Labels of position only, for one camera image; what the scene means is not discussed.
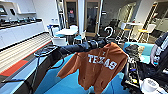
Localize white kitchen counter cabinets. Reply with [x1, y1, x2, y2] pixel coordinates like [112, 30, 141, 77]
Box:
[0, 19, 46, 52]

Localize yellow high stool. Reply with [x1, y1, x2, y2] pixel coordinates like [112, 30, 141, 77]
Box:
[137, 23, 158, 43]

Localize white kitchen wall cabinets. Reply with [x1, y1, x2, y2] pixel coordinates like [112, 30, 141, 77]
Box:
[0, 0, 38, 16]

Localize large blue sofa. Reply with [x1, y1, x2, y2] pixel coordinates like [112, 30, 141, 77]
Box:
[33, 49, 135, 94]

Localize black garment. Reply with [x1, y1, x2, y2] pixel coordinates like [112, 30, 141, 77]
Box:
[124, 43, 146, 63]

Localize white round low table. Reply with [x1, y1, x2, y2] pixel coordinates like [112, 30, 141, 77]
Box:
[55, 28, 79, 37]

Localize white high stool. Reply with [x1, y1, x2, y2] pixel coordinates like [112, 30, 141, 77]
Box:
[115, 22, 128, 43]

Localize plain wooden glass door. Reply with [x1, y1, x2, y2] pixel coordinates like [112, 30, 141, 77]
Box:
[83, 0, 101, 37]

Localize white round container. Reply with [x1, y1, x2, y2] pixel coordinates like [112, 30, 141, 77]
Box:
[139, 77, 161, 94]

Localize white square high table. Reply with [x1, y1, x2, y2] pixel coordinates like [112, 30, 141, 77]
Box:
[125, 21, 145, 38]

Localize wooden glass door red sign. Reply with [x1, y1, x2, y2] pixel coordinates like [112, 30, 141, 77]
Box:
[64, 0, 80, 30]

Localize orange hoodie white print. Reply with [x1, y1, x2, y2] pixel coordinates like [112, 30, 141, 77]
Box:
[56, 41, 130, 94]

